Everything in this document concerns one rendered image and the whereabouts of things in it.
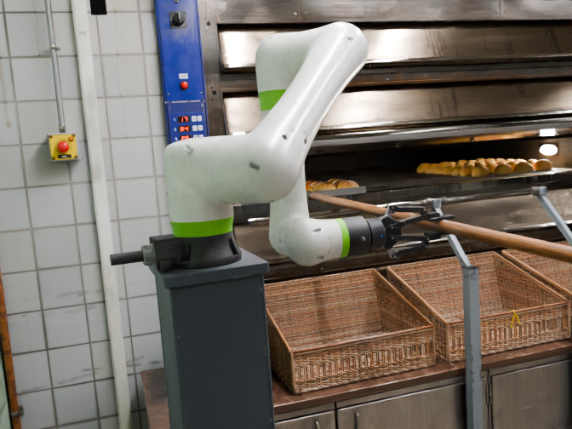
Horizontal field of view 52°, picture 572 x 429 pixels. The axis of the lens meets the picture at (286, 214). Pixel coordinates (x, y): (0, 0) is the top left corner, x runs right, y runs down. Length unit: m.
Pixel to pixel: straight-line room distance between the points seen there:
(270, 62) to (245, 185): 0.44
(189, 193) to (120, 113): 1.20
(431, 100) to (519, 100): 0.46
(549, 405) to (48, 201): 2.04
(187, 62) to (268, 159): 1.32
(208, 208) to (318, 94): 0.31
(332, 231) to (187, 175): 0.37
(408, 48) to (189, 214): 1.70
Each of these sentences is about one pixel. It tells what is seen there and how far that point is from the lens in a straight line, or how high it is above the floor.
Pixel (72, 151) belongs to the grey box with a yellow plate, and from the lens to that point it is 2.23.
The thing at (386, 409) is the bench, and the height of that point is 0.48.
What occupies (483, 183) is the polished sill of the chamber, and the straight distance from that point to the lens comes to 2.83.
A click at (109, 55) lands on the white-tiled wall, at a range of 2.33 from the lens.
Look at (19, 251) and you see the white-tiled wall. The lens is 2.35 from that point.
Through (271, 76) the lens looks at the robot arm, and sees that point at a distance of 1.41.
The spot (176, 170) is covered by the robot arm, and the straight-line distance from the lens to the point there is 1.14.
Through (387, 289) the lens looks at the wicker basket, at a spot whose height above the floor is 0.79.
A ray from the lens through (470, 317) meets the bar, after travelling 2.15.
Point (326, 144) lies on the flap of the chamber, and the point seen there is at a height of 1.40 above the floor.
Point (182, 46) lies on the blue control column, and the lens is 2.32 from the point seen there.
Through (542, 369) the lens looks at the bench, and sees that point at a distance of 2.48.
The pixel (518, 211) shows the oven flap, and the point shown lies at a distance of 2.97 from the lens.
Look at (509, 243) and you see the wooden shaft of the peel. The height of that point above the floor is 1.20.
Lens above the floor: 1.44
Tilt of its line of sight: 7 degrees down
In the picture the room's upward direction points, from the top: 4 degrees counter-clockwise
